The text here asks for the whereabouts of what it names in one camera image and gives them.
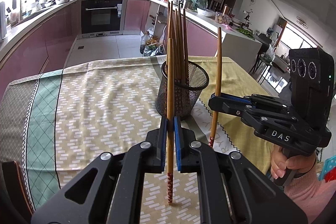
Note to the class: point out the wooden chopstick lone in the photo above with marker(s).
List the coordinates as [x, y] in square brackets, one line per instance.
[170, 21]

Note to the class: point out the black camera box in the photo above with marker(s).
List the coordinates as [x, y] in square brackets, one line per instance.
[312, 80]

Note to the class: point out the black mesh utensil cup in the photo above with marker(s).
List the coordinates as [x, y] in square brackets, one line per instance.
[185, 95]

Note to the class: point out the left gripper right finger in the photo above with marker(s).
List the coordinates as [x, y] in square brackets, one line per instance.
[186, 160]

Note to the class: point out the oil bottle on floor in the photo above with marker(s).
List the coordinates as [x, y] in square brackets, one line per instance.
[146, 37]

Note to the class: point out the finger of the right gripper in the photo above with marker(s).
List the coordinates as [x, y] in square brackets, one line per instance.
[229, 99]
[231, 109]

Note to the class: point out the wooden chair back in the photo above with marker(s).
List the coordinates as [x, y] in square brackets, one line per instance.
[16, 190]

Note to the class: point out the black built-in oven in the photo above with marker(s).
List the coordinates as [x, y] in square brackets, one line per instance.
[102, 17]

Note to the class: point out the person right hand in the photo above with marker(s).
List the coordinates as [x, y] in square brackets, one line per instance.
[279, 163]

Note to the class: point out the patterned beige tablecloth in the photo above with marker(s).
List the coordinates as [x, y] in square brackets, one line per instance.
[53, 125]

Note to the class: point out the wooden chopstick short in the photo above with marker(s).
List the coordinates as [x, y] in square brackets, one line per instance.
[170, 119]

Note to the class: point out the plastic bag of greens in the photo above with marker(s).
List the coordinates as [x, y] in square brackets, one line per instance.
[154, 49]

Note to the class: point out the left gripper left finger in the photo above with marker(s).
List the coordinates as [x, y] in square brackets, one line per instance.
[157, 152]

